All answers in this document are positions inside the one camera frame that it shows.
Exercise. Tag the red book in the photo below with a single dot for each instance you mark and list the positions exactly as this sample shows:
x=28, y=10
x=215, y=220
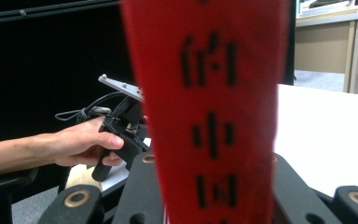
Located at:
x=205, y=99

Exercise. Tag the black curtain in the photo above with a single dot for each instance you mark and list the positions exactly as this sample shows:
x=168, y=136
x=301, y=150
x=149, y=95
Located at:
x=28, y=62

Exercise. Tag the black padded bar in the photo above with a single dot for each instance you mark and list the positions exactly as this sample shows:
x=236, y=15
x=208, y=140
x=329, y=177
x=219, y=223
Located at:
x=3, y=193

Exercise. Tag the light wooden desk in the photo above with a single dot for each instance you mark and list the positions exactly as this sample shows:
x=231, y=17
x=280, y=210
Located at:
x=323, y=46

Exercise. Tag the white table cover sheet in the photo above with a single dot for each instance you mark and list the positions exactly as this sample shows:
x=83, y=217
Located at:
x=323, y=140

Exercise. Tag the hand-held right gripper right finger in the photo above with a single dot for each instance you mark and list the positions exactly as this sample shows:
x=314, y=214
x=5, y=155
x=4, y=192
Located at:
x=292, y=193

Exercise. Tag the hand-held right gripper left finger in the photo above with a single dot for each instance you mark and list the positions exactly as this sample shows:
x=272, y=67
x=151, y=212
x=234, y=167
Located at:
x=136, y=193

